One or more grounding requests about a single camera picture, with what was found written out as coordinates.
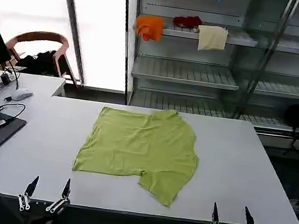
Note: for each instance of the wooden chair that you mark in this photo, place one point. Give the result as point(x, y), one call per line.
point(37, 36)

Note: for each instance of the black garment on chair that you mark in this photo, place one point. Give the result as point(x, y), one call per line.
point(41, 62)

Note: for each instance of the white side desk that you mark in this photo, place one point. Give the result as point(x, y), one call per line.
point(44, 84)

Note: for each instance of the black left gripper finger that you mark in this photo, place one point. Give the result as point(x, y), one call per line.
point(32, 186)
point(66, 189)

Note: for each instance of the empty grey shelf rack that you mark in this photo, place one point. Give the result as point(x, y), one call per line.
point(289, 87)

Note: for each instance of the white computer mouse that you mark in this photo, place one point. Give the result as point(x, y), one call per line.
point(21, 94)

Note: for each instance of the grey window frame post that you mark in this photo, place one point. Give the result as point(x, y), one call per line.
point(73, 26)

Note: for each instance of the green t-shirt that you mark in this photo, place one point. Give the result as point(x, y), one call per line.
point(139, 146)

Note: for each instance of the grey shelf rack with cloths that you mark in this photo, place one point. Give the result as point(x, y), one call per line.
point(185, 72)

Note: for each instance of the black power adapter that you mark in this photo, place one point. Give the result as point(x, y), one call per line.
point(5, 78)

